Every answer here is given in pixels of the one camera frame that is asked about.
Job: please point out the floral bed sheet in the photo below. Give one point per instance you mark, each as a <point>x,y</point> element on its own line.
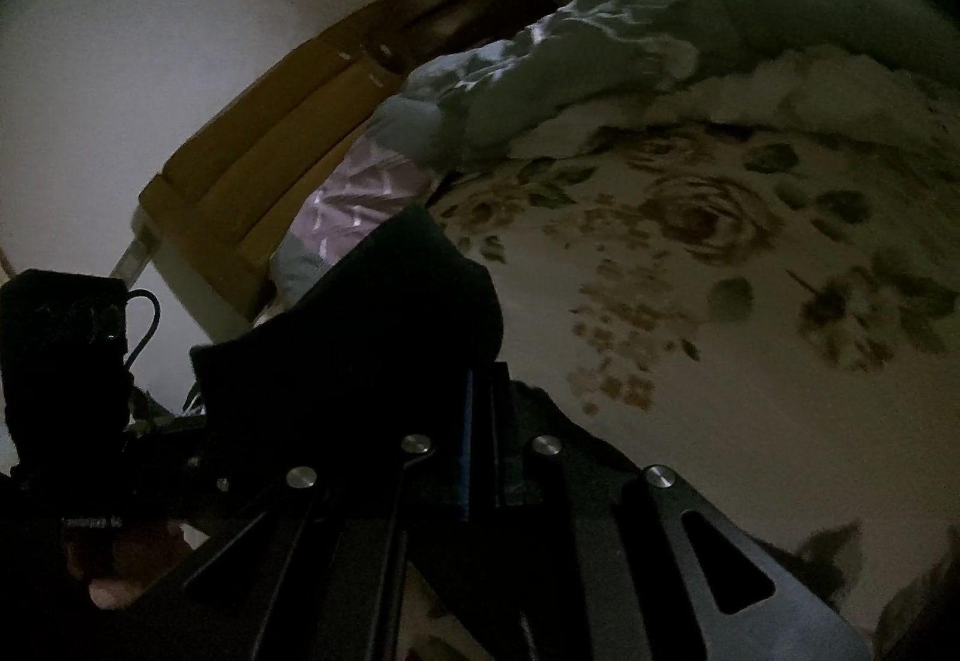
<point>774,312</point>

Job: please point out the grey green quilted duvet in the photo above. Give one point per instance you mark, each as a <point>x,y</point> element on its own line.
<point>881,71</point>

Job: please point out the purple patterned pillow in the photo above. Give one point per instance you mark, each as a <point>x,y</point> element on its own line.
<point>369,186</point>

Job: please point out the black pants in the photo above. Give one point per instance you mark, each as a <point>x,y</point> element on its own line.
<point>390,342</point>

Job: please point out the left hand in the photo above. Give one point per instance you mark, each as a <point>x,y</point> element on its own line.
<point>118,564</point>

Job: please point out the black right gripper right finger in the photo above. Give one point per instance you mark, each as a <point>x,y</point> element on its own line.
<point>592,557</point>

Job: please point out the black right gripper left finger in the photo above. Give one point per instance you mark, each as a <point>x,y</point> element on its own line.
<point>330,485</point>

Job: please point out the wooden headboard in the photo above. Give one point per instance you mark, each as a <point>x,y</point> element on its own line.
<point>222,203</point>

